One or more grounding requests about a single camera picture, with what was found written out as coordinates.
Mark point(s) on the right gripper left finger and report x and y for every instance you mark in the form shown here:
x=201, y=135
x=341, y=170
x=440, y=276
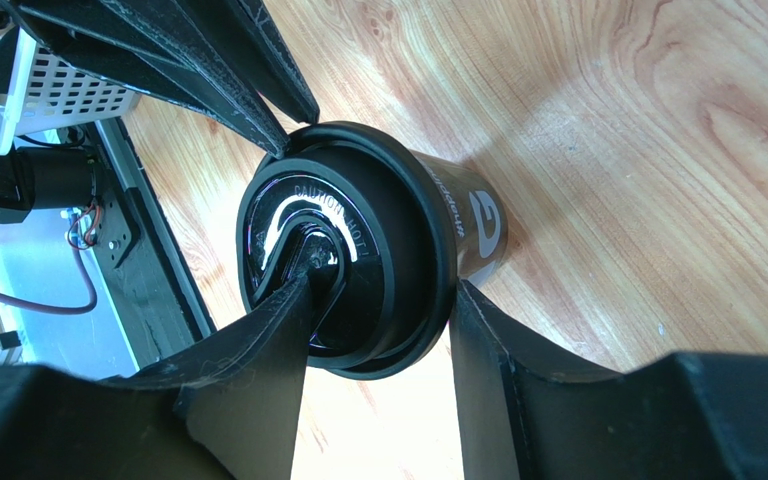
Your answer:
x=225, y=408

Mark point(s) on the single dark coffee cup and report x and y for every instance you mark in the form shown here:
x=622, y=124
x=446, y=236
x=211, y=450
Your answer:
x=476, y=214

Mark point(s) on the single black cup lid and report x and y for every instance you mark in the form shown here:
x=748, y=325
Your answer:
x=355, y=211

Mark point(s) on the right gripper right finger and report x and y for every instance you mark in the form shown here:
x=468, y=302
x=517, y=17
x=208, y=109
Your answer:
x=530, y=409

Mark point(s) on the white plastic basket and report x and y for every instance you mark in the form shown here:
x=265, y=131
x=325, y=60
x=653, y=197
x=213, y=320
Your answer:
x=40, y=92

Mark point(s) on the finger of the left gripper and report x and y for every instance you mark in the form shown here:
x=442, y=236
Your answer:
x=144, y=46
x=246, y=58

